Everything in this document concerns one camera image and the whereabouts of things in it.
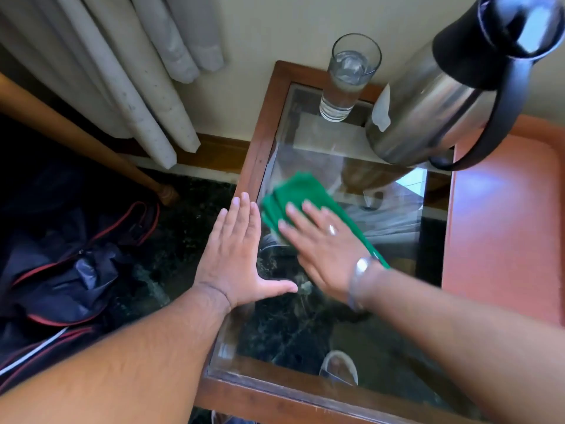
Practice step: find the person's left hand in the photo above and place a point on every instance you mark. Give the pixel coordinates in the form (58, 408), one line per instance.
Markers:
(231, 264)

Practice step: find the person's right hand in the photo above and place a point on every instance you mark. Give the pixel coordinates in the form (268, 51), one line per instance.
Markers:
(329, 258)

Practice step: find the person's left little finger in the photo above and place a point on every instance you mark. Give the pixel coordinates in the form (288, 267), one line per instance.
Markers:
(220, 229)

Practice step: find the person's right middle finger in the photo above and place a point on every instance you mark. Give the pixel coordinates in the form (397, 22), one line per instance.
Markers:
(302, 220)

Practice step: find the person's left thumb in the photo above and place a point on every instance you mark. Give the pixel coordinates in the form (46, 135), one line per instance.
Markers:
(279, 287)

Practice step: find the person's left middle finger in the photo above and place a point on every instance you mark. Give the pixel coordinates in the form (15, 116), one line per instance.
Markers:
(243, 218)

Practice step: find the person's right little finger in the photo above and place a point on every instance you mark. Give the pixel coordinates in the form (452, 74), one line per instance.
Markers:
(336, 221)

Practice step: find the green cleaning cloth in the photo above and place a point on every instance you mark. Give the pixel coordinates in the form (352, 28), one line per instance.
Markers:
(298, 192)

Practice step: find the person's right forearm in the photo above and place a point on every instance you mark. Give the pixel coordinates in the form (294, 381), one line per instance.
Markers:
(463, 348)

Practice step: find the person's left forearm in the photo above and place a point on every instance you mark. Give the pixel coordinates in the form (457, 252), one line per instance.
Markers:
(119, 362)

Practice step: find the silver wristwatch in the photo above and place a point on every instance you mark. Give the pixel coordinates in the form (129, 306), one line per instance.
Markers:
(361, 271)

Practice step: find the wooden skirting board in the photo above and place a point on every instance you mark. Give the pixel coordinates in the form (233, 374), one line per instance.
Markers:
(216, 152)

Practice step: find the wooden glass-top side table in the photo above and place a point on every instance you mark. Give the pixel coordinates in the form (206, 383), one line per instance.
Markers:
(260, 141)

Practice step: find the tall glass of water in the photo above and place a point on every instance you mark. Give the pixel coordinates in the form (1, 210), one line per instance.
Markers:
(348, 77)

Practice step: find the black bag with red piping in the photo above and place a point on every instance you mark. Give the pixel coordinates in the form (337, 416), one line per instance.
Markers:
(66, 269)

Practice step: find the reddish-orange cushion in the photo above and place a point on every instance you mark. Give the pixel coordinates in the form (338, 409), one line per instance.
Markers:
(498, 225)

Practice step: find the wooden chair armrest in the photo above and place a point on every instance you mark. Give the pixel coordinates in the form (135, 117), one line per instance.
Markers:
(66, 130)

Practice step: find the beige curtain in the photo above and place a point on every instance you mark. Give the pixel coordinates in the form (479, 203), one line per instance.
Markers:
(119, 70)

